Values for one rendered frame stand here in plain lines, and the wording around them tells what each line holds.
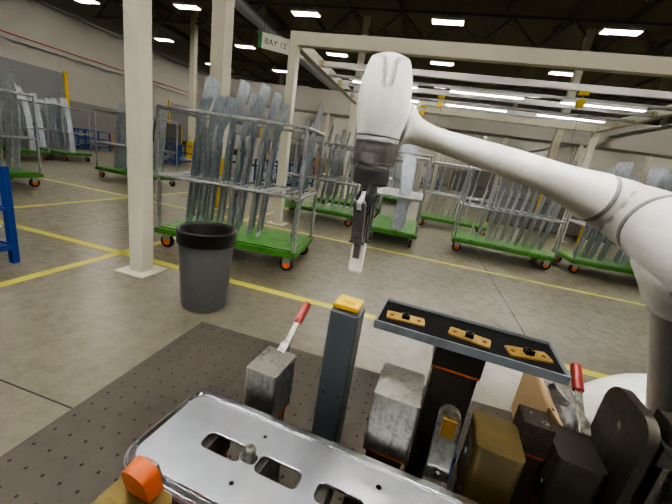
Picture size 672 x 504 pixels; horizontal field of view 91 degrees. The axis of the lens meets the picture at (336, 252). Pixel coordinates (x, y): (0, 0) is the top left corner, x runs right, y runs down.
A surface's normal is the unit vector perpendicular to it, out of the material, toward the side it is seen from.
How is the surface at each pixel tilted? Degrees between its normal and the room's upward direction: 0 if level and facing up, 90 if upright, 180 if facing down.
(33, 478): 0
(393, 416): 90
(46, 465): 0
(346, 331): 90
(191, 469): 0
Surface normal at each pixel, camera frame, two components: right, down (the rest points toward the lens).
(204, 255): 0.28, 0.36
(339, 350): -0.33, 0.21
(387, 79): -0.09, 0.11
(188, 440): 0.14, -0.95
